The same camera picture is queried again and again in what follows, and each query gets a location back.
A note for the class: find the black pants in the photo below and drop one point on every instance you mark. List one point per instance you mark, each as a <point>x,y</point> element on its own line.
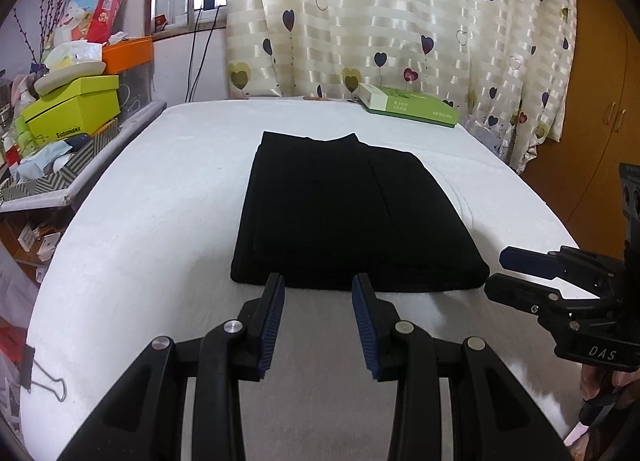
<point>320,213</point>

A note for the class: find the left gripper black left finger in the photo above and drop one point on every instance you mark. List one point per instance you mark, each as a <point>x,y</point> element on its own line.
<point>141,416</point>

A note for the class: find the grey side table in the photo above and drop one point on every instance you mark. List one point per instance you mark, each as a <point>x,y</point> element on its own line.
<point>70,185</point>

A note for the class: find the black binder clip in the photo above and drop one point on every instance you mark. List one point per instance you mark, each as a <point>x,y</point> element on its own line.
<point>34,376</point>

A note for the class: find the green and white flat box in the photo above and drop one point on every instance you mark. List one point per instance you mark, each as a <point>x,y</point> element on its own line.
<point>407,105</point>

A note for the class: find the striped black white box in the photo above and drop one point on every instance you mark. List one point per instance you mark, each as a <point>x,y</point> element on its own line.
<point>56,165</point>

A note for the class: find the heart pattern cream curtain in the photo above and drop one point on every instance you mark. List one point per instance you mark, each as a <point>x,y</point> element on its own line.
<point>503,64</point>

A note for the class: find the brown wooden wardrobe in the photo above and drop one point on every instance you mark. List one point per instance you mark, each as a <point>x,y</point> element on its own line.
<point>578,175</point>

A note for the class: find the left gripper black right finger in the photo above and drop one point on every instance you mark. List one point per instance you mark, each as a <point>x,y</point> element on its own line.
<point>492,415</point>

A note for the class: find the orange box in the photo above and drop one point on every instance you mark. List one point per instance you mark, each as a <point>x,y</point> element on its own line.
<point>127,54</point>

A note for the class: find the lime green shoe box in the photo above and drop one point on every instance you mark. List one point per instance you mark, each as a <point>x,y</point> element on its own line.
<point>81,106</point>

